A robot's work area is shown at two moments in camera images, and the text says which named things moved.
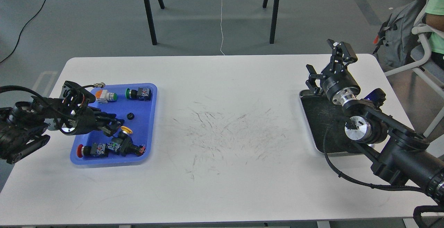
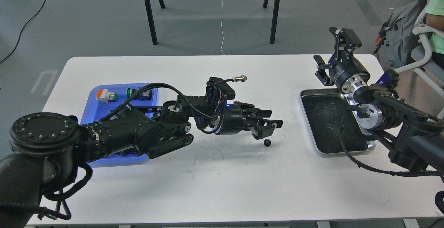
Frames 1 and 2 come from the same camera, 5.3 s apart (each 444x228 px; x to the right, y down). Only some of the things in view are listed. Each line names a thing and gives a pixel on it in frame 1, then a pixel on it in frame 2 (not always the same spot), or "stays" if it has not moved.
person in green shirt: x=433 y=22 stays
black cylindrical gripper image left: x=86 y=120 → x=232 y=121
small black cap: x=119 y=122 → x=267 y=142
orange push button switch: x=103 y=96 stays
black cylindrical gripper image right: x=340 y=86 → x=349 y=75
